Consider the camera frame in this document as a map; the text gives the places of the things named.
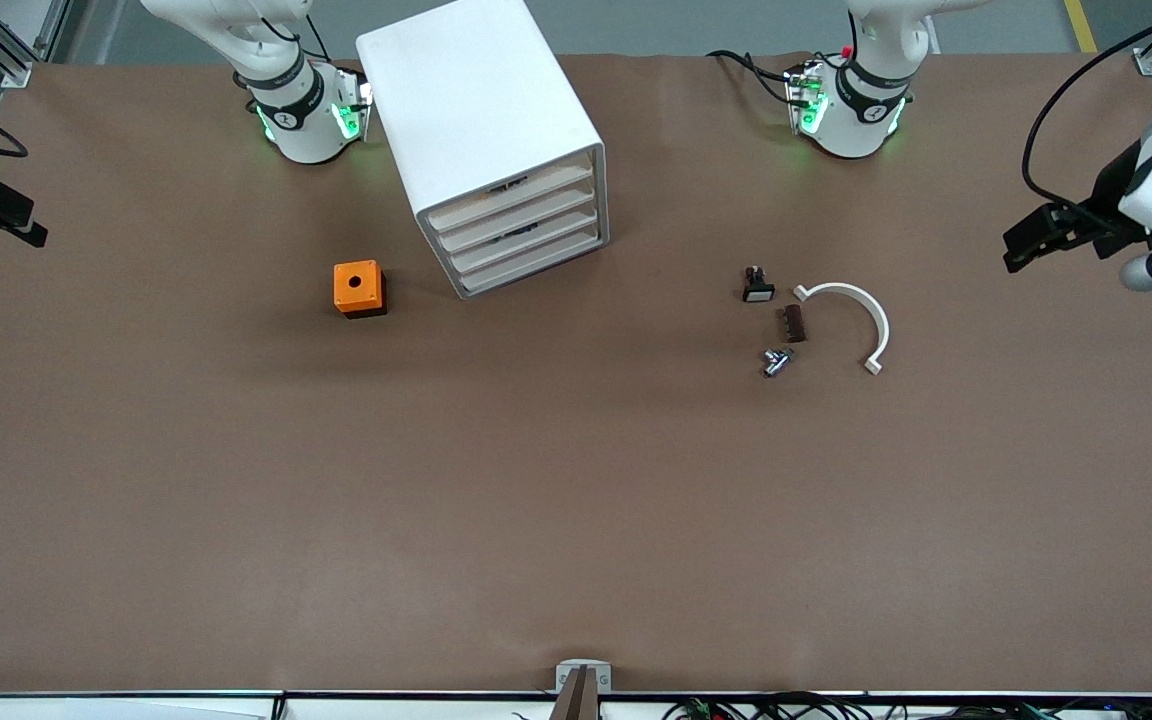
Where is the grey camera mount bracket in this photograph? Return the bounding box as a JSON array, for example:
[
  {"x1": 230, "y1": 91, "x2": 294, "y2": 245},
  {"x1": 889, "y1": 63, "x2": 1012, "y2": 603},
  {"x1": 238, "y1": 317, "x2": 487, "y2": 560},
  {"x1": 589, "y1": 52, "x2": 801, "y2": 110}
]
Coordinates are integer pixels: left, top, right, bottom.
[{"x1": 555, "y1": 660, "x2": 613, "y2": 694}]

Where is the orange button box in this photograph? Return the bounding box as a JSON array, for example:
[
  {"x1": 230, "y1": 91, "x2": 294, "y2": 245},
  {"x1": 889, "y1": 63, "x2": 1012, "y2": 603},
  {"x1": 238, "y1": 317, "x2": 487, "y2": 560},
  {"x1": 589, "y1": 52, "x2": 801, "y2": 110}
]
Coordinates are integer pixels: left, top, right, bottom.
[{"x1": 333, "y1": 260, "x2": 388, "y2": 319}]

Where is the black arm base cable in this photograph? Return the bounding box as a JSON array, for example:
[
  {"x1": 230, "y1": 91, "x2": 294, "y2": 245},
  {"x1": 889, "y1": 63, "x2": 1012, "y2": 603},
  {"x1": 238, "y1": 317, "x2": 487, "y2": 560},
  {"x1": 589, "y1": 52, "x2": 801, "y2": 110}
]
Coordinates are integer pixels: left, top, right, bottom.
[{"x1": 706, "y1": 48, "x2": 802, "y2": 106}]

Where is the white table edge rail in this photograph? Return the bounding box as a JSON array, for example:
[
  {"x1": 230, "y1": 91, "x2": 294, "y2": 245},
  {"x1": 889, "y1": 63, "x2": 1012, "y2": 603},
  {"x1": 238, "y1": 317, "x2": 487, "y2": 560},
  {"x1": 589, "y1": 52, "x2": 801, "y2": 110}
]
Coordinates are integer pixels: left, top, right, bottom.
[{"x1": 0, "y1": 690, "x2": 1152, "y2": 720}]

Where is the black cable bundle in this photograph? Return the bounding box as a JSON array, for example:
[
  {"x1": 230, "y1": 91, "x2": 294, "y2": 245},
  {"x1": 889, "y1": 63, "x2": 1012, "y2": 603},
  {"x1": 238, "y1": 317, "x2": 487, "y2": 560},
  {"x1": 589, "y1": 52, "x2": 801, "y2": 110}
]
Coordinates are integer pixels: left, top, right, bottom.
[{"x1": 661, "y1": 690, "x2": 1152, "y2": 720}]

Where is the white curved bracket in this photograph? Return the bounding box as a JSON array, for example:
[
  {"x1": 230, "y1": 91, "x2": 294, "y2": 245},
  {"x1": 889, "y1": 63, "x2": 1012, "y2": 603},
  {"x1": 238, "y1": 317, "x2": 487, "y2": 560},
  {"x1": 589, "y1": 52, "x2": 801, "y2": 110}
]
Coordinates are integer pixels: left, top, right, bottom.
[{"x1": 793, "y1": 282, "x2": 891, "y2": 376}]

